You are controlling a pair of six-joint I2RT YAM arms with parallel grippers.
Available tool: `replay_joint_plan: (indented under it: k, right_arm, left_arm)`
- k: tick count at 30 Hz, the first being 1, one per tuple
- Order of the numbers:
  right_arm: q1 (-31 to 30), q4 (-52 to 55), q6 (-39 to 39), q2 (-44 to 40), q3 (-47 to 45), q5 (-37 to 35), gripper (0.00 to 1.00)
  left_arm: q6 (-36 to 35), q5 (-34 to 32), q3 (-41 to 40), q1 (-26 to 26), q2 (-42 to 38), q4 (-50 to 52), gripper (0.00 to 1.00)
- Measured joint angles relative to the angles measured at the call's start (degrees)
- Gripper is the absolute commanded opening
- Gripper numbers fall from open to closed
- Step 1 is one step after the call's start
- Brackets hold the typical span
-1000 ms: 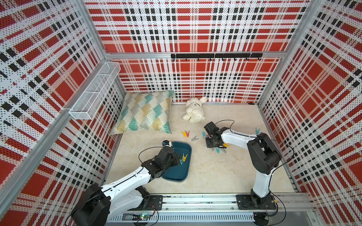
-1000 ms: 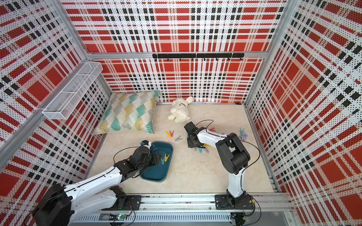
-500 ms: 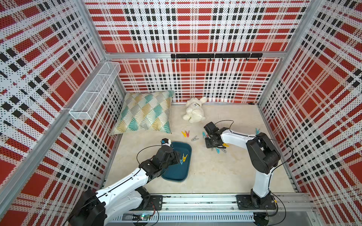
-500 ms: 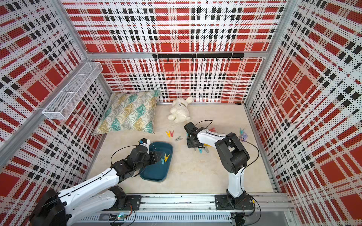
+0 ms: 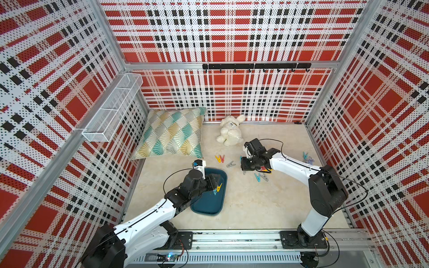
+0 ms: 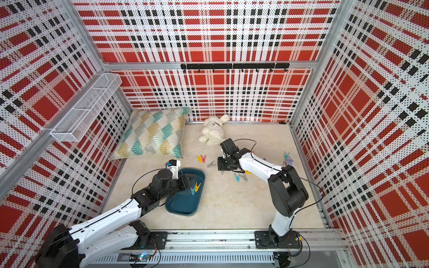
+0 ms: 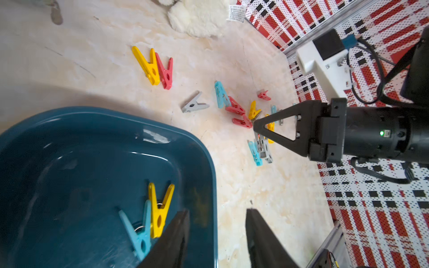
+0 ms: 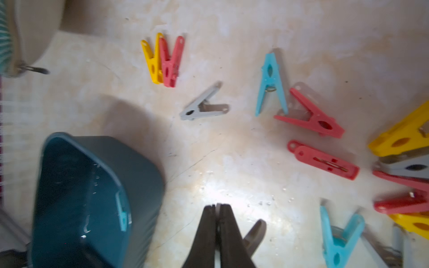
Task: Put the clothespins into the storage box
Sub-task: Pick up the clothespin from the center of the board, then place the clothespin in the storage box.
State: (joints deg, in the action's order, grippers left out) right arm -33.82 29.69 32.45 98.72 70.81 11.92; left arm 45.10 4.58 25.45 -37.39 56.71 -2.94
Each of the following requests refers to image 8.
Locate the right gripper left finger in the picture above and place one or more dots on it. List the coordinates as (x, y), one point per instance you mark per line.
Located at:
(202, 253)

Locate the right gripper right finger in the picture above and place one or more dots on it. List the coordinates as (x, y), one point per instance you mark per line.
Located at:
(233, 253)

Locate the teal clothespin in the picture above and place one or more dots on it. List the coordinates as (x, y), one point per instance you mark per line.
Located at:
(339, 243)
(271, 82)

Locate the teal plastic storage box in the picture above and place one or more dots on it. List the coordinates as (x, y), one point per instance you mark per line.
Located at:
(96, 204)

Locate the red clothespin flat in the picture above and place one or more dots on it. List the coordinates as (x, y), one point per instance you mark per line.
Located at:
(323, 161)

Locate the teal clothespin upright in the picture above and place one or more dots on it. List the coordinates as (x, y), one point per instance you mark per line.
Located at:
(271, 82)

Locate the yellow clothespin in pile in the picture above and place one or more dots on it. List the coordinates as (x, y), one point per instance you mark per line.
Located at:
(405, 136)

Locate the patterned cushion teal yellow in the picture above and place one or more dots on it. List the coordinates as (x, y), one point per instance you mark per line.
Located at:
(10, 42)

